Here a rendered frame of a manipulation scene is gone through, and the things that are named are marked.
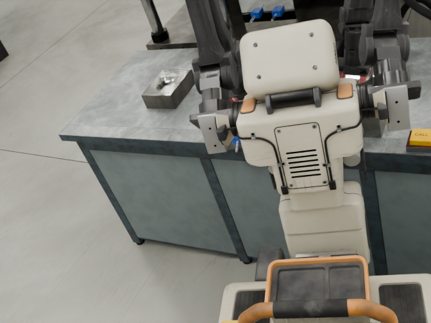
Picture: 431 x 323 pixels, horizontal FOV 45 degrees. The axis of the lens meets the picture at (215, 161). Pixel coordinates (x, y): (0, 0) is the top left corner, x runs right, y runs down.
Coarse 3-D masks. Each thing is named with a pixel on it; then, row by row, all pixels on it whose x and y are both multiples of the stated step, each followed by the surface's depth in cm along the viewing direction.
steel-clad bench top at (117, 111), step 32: (128, 64) 265; (160, 64) 254; (416, 64) 194; (96, 96) 248; (128, 96) 239; (192, 96) 222; (64, 128) 233; (96, 128) 225; (128, 128) 217; (160, 128) 210; (192, 128) 203; (384, 128) 171; (416, 128) 167
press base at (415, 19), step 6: (426, 6) 279; (414, 12) 249; (408, 18) 237; (414, 18) 250; (420, 18) 265; (426, 18) 282; (414, 24) 251; (420, 24) 266; (426, 24) 283; (414, 30) 253; (420, 30) 268; (426, 30) 284; (414, 36) 254; (420, 36) 269; (426, 36) 286
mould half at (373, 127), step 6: (354, 78) 182; (372, 84) 178; (366, 120) 166; (372, 120) 165; (378, 120) 164; (366, 126) 167; (372, 126) 166; (378, 126) 165; (384, 126) 171; (366, 132) 169; (372, 132) 168; (378, 132) 167
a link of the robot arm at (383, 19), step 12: (384, 0) 119; (396, 0) 119; (384, 12) 120; (396, 12) 120; (372, 24) 123; (384, 24) 121; (396, 24) 121; (408, 24) 122; (360, 36) 127; (372, 36) 123; (396, 36) 123; (408, 36) 123; (360, 48) 128; (372, 48) 122; (408, 48) 122; (360, 60) 128; (372, 60) 124
